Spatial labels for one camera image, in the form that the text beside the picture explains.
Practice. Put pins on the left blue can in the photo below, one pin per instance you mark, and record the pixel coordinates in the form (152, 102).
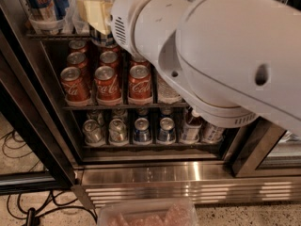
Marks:
(142, 132)

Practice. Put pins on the second row right cola can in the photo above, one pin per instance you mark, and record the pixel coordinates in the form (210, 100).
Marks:
(139, 61)

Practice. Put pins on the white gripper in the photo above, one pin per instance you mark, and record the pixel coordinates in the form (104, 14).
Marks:
(121, 16)

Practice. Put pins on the brown drink bottle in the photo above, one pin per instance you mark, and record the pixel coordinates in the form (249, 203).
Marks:
(212, 133)
(191, 125)

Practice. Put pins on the front left coca-cola can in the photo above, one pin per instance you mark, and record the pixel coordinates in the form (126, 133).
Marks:
(75, 87)

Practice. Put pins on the left silver can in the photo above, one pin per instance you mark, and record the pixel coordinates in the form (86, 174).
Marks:
(93, 133)

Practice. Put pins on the second row cola can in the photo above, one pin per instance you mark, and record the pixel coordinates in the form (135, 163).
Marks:
(109, 58)
(80, 61)
(139, 61)

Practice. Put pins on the clear plastic container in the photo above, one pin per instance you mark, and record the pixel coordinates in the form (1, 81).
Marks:
(158, 212)

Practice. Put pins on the right blue can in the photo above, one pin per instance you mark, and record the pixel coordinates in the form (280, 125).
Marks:
(166, 134)

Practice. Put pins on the right brown drink bottle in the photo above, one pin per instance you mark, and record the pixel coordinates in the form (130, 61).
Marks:
(212, 133)

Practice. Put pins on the left front water bottle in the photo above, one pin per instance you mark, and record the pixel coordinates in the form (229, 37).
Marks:
(165, 93)

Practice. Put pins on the front right coca-cola can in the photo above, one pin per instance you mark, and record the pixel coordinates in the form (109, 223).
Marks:
(139, 85)

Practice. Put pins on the front middle coca-cola can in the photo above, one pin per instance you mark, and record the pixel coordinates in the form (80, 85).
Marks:
(107, 83)

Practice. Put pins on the coca-cola can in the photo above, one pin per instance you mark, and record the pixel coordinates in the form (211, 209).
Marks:
(75, 87)
(107, 83)
(139, 85)

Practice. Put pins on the second row left cola can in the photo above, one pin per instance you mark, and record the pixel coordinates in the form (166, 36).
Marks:
(80, 61)

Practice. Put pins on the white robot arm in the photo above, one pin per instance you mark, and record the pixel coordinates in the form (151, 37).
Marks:
(231, 60)

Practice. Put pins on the left brown drink bottle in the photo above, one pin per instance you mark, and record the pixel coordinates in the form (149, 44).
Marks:
(191, 125)

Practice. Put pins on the second row middle cola can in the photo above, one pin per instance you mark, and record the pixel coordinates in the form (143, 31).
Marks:
(109, 58)

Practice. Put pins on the blue silver redbull can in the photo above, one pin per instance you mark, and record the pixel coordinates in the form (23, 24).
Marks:
(100, 39)

